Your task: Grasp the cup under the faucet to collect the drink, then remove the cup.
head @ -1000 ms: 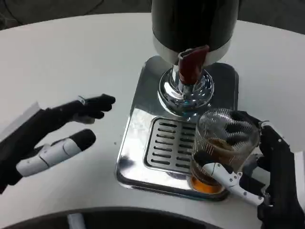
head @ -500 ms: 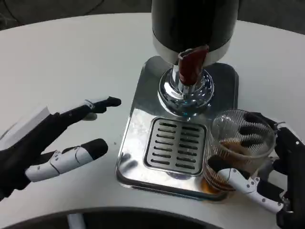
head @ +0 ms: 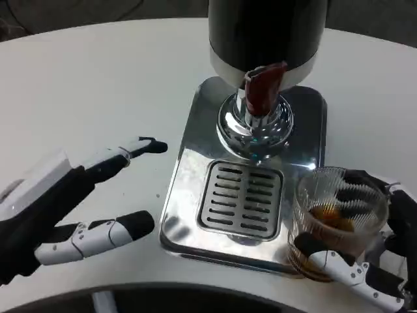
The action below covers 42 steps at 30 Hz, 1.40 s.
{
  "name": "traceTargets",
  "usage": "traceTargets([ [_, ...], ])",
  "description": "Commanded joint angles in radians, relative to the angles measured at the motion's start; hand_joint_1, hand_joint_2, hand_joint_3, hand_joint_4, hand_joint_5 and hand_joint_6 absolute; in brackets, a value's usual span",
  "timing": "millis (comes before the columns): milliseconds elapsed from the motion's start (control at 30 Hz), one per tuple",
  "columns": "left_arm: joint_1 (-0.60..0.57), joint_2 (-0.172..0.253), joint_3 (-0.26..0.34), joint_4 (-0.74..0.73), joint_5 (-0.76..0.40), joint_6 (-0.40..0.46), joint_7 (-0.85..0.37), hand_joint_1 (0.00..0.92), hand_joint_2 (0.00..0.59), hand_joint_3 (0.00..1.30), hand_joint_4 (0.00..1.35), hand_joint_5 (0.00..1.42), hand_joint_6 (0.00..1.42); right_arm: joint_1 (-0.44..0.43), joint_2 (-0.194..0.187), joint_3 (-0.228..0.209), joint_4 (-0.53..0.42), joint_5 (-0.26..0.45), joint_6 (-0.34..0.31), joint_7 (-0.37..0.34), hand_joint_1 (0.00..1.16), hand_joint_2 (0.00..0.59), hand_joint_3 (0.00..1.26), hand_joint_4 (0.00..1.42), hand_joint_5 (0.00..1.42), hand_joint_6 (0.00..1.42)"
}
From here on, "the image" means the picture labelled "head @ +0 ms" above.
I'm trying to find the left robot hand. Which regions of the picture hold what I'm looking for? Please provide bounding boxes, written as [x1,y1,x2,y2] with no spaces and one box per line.
[0,136,169,286]

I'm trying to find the dark robot torso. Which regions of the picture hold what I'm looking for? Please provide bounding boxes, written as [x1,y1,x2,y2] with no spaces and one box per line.
[0,281,407,313]

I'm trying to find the clear ribbed glass cup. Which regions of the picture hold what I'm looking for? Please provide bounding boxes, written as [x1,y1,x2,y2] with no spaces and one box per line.
[286,166,391,282]

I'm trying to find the red tap handle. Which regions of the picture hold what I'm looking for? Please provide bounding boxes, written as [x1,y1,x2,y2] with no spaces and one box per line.
[244,61,288,117]

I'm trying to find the steel drip grid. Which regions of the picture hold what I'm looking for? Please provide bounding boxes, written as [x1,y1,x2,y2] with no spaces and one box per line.
[196,159,285,238]

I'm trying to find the steel drip tray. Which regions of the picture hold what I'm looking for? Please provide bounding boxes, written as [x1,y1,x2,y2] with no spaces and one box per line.
[158,76,328,277]

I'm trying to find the black drink dispenser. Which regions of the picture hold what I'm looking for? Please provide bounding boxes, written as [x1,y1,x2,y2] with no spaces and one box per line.
[207,0,328,166]

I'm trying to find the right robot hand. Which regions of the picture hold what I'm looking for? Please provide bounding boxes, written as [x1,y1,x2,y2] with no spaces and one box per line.
[293,168,417,313]

